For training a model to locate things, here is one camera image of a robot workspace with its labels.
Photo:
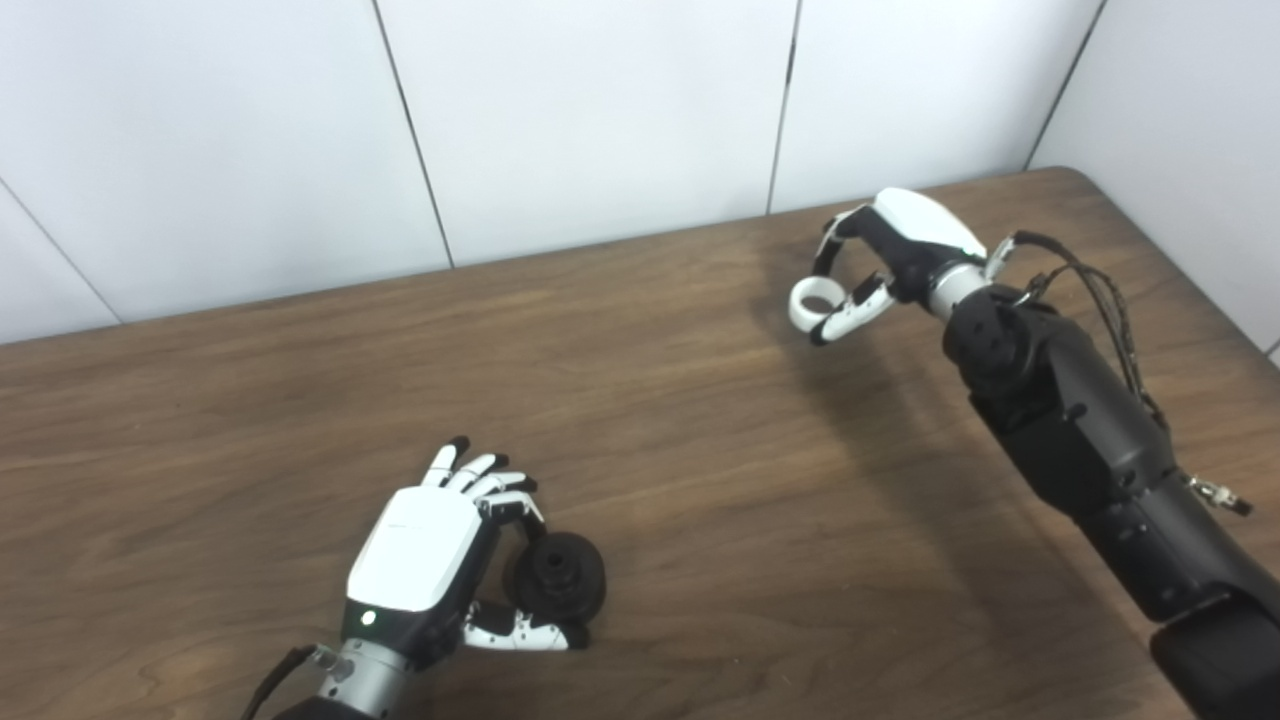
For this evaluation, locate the round black part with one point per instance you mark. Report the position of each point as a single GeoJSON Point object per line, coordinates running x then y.
{"type": "Point", "coordinates": [560, 580]}

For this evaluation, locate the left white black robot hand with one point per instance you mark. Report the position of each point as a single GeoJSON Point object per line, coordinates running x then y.
{"type": "Point", "coordinates": [415, 555]}

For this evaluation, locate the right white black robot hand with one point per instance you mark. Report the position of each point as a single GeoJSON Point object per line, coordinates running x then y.
{"type": "Point", "coordinates": [925, 235]}

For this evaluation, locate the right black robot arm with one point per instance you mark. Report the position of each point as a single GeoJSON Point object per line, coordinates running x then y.
{"type": "Point", "coordinates": [1080, 410]}

